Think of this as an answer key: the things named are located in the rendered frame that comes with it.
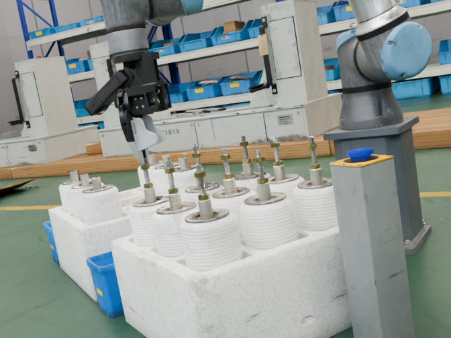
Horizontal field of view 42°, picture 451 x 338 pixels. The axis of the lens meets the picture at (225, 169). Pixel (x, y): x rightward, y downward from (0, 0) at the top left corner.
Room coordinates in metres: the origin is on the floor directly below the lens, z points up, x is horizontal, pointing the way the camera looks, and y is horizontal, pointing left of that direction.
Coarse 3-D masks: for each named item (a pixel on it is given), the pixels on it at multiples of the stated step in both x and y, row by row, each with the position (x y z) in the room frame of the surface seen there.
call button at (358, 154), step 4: (356, 148) 0.92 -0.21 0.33; (360, 148) 0.91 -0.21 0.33; (364, 148) 0.91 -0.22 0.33; (368, 148) 0.90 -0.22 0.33; (348, 152) 0.90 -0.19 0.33; (352, 152) 0.89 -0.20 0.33; (356, 152) 0.89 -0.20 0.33; (360, 152) 0.89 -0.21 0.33; (364, 152) 0.89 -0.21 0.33; (368, 152) 0.89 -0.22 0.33; (372, 152) 0.90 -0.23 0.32; (348, 156) 0.90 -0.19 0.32; (352, 156) 0.89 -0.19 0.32; (356, 156) 0.89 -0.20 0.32; (360, 156) 0.89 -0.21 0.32; (364, 156) 0.89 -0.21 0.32; (368, 156) 0.89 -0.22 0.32; (352, 160) 0.90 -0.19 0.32; (356, 160) 0.89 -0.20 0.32; (360, 160) 0.89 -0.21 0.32
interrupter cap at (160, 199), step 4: (156, 196) 1.20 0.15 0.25; (160, 196) 1.20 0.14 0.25; (164, 196) 1.19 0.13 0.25; (140, 200) 1.19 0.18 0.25; (144, 200) 1.19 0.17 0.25; (156, 200) 1.18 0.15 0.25; (160, 200) 1.17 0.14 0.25; (164, 200) 1.15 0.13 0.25; (168, 200) 1.16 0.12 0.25; (132, 204) 1.16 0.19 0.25; (136, 204) 1.16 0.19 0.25; (140, 204) 1.15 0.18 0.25; (144, 204) 1.14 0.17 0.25; (148, 204) 1.13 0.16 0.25; (152, 204) 1.13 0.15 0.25; (156, 204) 1.13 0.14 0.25
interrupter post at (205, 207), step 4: (208, 200) 0.95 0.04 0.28; (200, 204) 0.95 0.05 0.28; (204, 204) 0.95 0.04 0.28; (208, 204) 0.95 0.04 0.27; (200, 208) 0.96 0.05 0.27; (204, 208) 0.95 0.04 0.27; (208, 208) 0.95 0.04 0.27; (212, 208) 0.96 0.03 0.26; (200, 212) 0.96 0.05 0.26; (204, 212) 0.95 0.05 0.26; (208, 212) 0.95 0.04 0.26; (212, 212) 0.96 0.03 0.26; (204, 216) 0.95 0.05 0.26; (208, 216) 0.95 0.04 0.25; (212, 216) 0.96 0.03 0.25
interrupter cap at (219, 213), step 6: (216, 210) 0.99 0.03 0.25; (222, 210) 0.98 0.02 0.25; (228, 210) 0.97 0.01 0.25; (192, 216) 0.97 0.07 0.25; (198, 216) 0.97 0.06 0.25; (216, 216) 0.94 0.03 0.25; (222, 216) 0.94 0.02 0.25; (186, 222) 0.95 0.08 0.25; (192, 222) 0.93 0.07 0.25; (198, 222) 0.93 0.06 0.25; (204, 222) 0.93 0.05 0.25
